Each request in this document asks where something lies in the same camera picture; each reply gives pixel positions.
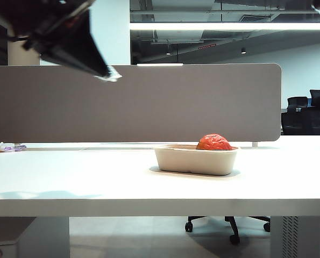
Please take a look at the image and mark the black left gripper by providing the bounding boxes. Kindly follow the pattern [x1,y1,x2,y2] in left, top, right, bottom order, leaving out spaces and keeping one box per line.
[0,0,123,83]

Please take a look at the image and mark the orange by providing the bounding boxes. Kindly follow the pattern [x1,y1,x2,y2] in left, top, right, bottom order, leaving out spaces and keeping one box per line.
[195,133,233,152]

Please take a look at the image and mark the beige paper lunchbox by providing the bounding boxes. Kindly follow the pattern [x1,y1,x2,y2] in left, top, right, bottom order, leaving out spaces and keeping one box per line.
[153,144,241,177]

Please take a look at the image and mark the long white ceiling light strip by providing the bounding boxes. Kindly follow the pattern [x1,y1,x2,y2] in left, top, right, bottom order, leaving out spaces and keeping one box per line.
[129,21,320,31]

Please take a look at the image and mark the grey desk divider panel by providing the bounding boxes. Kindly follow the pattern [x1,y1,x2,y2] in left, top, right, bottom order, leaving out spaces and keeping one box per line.
[0,63,282,144]

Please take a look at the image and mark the black office chair tall back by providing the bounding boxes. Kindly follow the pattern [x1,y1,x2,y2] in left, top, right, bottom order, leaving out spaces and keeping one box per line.
[309,89,320,135]

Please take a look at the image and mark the black office chair low back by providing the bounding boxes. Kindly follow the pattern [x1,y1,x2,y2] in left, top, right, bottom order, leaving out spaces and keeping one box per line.
[281,96,310,135]

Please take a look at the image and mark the purple white packet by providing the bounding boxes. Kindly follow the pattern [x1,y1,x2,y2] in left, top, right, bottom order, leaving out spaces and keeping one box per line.
[0,142,27,152]

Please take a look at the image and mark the white under-desk cabinet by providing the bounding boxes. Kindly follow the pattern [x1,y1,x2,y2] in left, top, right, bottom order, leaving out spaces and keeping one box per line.
[0,217,70,258]

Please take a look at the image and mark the white vented table leg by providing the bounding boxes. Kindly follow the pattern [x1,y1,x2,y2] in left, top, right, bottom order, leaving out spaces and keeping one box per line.
[269,216,320,258]

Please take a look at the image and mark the black wheeled chair base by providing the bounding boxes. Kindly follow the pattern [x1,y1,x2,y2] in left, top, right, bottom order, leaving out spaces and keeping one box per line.
[184,216,271,245]

